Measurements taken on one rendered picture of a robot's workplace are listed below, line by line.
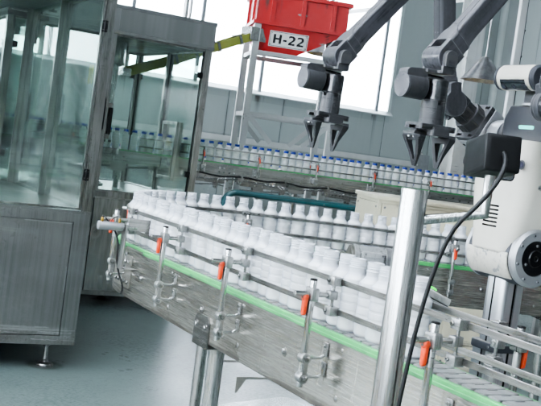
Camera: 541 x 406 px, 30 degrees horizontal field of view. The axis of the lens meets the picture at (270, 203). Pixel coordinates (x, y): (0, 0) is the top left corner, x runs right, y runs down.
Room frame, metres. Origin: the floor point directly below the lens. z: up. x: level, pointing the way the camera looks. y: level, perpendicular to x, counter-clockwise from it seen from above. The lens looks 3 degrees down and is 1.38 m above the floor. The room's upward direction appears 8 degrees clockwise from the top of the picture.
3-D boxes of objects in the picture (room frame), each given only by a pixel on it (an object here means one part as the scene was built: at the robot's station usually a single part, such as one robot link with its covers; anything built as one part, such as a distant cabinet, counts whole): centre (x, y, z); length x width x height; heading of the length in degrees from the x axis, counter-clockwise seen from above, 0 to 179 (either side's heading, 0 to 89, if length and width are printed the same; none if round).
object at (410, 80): (2.34, -0.31, 1.60); 0.12 x 0.09 x 0.12; 118
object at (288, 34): (9.59, -0.01, 1.40); 0.92 x 0.72 x 2.80; 100
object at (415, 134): (2.35, -0.33, 1.44); 0.07 x 0.07 x 0.09; 28
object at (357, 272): (2.26, -0.21, 1.08); 0.06 x 0.06 x 0.17
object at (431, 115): (2.36, -0.34, 1.51); 0.10 x 0.07 x 0.07; 118
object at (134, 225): (3.38, 0.46, 0.96); 0.23 x 0.10 x 0.27; 118
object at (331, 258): (2.37, -0.16, 1.08); 0.06 x 0.06 x 0.17
